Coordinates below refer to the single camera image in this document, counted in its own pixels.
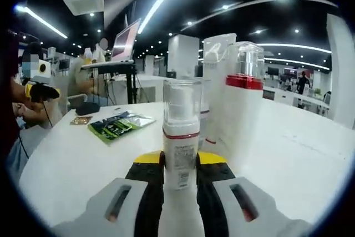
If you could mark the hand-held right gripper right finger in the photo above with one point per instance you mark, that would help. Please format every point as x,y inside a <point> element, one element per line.
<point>235,206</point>

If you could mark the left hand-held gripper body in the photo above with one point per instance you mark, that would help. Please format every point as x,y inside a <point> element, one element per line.
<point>44,67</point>

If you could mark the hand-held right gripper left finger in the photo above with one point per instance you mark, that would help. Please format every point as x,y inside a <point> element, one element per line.
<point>122,206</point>

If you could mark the gold skincare sachet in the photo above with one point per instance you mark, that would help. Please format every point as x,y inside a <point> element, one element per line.
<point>80,120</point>

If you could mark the green black skincare sachet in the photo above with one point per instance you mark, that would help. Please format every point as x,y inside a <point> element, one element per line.
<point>119,127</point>

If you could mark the large red-collared skincare bottle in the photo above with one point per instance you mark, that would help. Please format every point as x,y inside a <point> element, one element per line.
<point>244,115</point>

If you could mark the person's left hand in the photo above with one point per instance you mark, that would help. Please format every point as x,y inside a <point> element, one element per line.
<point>27,110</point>

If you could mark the person's dark shirt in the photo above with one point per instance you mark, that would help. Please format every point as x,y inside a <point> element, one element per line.
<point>8,87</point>

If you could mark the black pouch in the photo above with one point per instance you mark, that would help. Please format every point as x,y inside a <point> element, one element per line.
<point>87,108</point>

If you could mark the person's jeans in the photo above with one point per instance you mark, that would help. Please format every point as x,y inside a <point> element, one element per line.
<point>25,148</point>

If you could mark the white ceiling air conditioner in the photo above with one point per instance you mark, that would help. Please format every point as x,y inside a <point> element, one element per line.
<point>83,2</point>

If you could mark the open laptop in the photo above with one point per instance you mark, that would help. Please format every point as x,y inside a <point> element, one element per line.
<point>126,45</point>

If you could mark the white block desk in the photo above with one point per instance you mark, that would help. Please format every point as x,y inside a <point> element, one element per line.
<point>151,90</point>

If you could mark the white square pillar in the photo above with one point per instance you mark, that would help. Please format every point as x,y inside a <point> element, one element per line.
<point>183,56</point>

